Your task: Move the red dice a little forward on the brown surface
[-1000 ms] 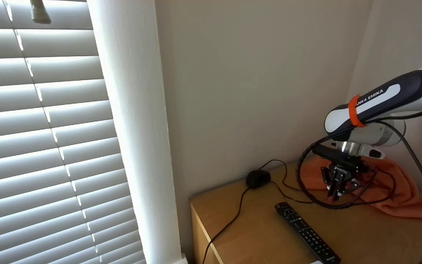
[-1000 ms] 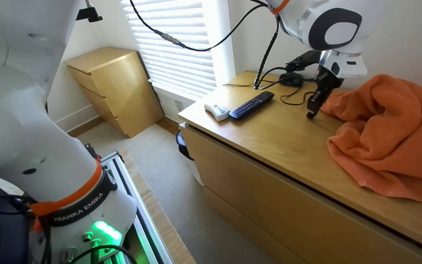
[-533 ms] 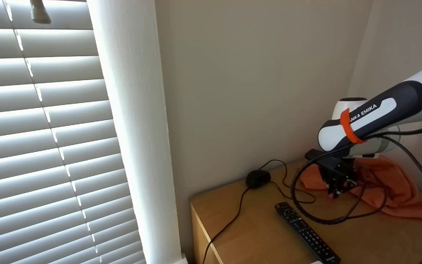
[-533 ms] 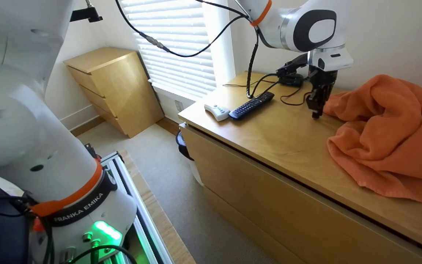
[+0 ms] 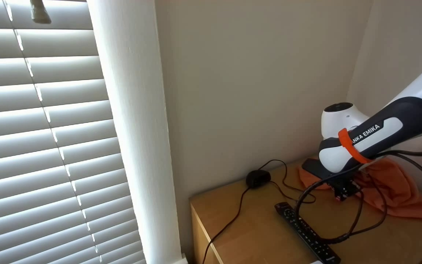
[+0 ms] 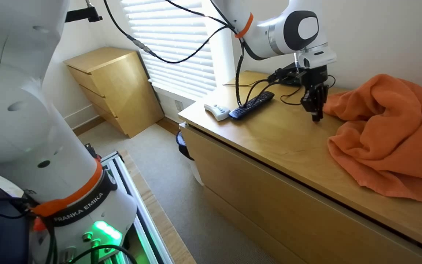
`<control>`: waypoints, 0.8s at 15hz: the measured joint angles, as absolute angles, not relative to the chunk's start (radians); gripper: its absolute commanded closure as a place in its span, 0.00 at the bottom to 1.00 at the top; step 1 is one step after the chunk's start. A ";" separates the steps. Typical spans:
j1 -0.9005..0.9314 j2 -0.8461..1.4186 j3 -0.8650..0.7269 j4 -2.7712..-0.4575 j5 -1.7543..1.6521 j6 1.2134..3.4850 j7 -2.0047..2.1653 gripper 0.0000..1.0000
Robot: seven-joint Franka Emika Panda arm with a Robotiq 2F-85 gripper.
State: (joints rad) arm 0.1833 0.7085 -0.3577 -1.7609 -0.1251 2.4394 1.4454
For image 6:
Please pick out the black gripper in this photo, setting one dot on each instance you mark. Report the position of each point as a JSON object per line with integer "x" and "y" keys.
{"x": 313, "y": 82}

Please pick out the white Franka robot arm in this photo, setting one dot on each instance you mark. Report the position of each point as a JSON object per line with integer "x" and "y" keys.
{"x": 29, "y": 122}

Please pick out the black TV remote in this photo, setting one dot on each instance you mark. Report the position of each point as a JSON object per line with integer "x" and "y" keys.
{"x": 250, "y": 106}

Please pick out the large wooden dresser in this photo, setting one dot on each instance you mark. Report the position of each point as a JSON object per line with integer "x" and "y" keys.
{"x": 278, "y": 166}

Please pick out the orange towel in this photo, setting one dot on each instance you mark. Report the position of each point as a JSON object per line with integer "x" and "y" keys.
{"x": 391, "y": 136}

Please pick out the small white remote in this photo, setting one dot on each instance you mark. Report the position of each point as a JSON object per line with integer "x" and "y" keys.
{"x": 217, "y": 111}

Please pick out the white window blinds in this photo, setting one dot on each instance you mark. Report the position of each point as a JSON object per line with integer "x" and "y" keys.
{"x": 176, "y": 73}

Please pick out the wooden robot platform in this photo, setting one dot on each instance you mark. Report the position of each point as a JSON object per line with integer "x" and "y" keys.
{"x": 164, "y": 220}

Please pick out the small wooden dresser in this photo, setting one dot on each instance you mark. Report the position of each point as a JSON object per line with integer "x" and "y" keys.
{"x": 117, "y": 89}

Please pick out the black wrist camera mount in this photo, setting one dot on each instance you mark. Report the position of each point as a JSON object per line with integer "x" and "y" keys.
{"x": 284, "y": 73}

